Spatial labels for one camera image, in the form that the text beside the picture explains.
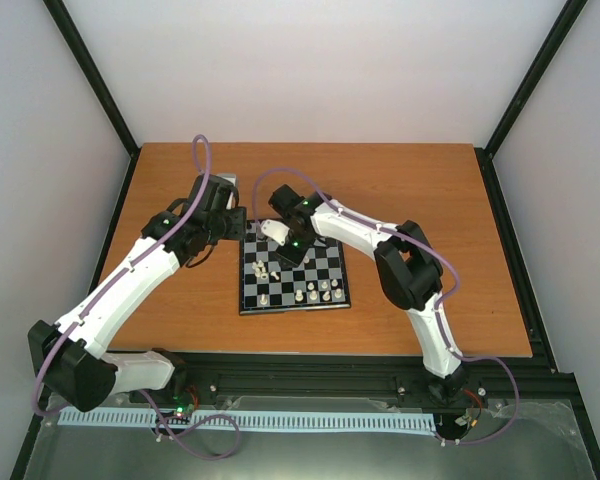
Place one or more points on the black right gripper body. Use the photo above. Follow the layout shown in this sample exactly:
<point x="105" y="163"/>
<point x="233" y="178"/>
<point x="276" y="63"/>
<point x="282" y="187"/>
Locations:
<point x="297" y="254"/>

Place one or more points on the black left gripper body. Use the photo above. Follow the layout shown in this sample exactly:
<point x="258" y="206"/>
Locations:
<point x="235" y="231"/>

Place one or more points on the black and grey chessboard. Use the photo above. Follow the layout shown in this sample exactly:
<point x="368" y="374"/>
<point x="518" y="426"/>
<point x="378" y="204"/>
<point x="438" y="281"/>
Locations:
<point x="325" y="261"/>

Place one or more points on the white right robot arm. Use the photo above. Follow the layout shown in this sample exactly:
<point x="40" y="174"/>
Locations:
<point x="409" y="273"/>

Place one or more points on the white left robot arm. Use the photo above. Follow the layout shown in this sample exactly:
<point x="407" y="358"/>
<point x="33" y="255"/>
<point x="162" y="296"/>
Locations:
<point x="71" y="356"/>

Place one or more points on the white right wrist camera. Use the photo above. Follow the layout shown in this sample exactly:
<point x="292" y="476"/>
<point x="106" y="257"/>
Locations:
<point x="275" y="230"/>

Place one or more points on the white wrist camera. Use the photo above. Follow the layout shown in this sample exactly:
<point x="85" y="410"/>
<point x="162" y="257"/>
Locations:
<point x="230" y="182"/>
<point x="275" y="230"/>

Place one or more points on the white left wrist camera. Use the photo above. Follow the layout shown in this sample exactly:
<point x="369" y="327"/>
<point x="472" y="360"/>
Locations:
<point x="230" y="182"/>

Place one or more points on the light blue cable duct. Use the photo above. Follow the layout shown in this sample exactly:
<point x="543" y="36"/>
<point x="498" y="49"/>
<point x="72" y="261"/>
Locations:
<point x="266" y="421"/>

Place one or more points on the black aluminium frame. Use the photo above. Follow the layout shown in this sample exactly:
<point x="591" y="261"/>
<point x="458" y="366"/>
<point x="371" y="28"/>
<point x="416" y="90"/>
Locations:
<point x="317" y="375"/>

